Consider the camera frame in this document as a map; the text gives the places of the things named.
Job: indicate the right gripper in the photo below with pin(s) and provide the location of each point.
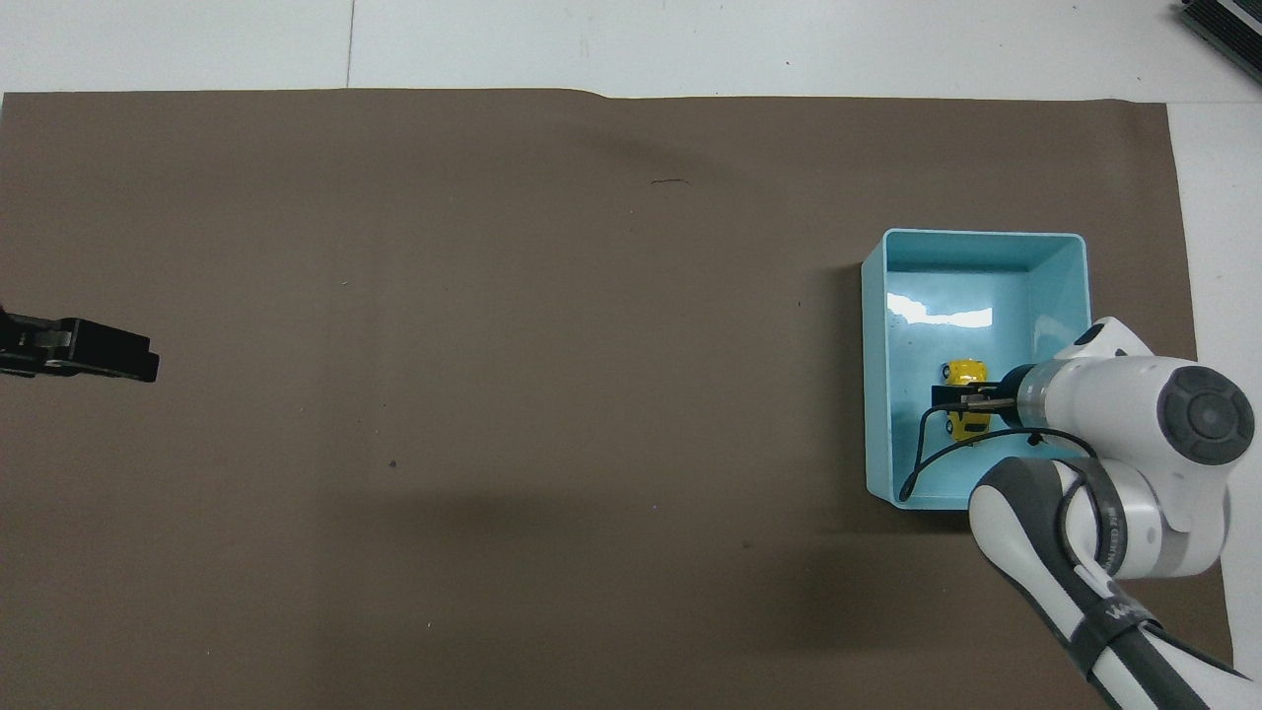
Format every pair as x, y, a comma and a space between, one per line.
1012, 396

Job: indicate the yellow toy beetle car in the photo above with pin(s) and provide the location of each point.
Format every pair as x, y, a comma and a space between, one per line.
966, 373

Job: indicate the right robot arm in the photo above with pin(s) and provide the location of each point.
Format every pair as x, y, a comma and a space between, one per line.
1134, 473

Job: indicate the light blue plastic bin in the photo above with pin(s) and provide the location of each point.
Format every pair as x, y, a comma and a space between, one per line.
1060, 286

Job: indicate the black stand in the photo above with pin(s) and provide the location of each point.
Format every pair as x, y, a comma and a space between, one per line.
1227, 25

